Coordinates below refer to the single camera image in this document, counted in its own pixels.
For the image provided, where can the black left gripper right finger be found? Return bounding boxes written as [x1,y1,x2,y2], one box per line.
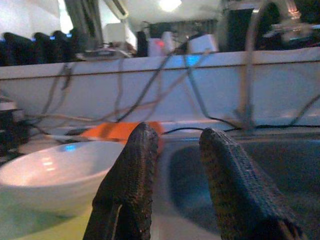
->
[199,127,310,240]

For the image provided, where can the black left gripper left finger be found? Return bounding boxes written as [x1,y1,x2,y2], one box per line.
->
[82,121,160,240]

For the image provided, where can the white bowl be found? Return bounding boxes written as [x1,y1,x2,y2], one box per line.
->
[0,141,126,218]

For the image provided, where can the stainless steel sink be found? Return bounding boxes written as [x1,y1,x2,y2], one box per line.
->
[154,129,320,240]

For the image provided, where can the orange bowl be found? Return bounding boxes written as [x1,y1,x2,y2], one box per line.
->
[79,121,166,151]

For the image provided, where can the pale tipped chopstick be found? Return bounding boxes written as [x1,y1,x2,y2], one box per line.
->
[44,133,87,144]

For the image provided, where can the green plate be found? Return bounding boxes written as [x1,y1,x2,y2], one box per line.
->
[0,189,101,240]

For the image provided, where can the metal faucet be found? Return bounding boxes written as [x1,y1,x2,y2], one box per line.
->
[233,0,283,131]

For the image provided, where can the black power strip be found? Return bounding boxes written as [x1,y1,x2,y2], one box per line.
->
[0,97,28,158]

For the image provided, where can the white container with red light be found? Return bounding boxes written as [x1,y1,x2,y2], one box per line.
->
[147,31,176,57]

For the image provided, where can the white box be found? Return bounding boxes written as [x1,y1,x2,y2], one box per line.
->
[187,33,220,53]

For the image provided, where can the black cable behind sink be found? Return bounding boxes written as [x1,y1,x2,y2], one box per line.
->
[159,116,320,135]

